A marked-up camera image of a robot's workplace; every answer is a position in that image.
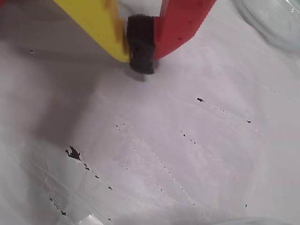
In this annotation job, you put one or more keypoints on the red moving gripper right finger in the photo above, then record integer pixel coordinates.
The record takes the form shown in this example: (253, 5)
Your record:
(180, 23)

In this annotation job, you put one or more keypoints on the small clear glass bowl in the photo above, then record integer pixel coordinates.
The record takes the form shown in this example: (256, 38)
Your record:
(269, 25)

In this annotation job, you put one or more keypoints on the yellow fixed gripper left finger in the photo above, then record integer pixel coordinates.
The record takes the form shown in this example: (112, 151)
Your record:
(98, 23)

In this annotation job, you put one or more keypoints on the white table cover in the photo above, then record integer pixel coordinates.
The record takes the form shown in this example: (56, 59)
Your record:
(187, 140)

